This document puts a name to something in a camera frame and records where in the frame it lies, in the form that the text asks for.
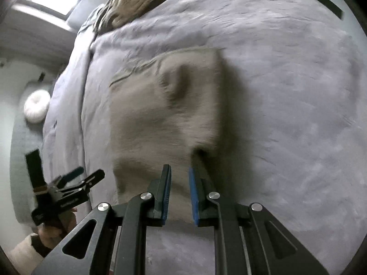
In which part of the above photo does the grey rug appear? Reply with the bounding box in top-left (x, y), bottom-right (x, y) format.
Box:
top-left (10, 117), bottom-right (46, 224)

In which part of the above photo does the white round cushion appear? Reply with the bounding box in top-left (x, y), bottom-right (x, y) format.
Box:
top-left (23, 90), bottom-right (50, 124)

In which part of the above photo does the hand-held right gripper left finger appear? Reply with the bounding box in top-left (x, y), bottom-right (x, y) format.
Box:
top-left (31, 164), bottom-right (172, 275)

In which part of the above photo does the brown striped blanket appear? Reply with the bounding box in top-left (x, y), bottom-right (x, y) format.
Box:
top-left (97, 0), bottom-right (190, 30)

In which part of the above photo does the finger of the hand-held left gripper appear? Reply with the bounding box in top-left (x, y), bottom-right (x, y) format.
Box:
top-left (66, 170), bottom-right (105, 194)
top-left (56, 167), bottom-right (84, 185)

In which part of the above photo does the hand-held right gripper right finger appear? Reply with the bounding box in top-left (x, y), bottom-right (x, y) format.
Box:
top-left (188, 167), bottom-right (330, 275)

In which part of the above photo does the person's left hand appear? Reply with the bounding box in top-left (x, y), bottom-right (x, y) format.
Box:
top-left (37, 208), bottom-right (78, 248)

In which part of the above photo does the person's left forearm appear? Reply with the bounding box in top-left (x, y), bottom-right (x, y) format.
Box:
top-left (6, 233), bottom-right (55, 275)

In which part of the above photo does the beige knit garment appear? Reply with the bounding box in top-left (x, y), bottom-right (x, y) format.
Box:
top-left (109, 47), bottom-right (230, 224)

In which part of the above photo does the light grey fluffy blanket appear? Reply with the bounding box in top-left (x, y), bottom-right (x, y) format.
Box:
top-left (42, 0), bottom-right (367, 275)

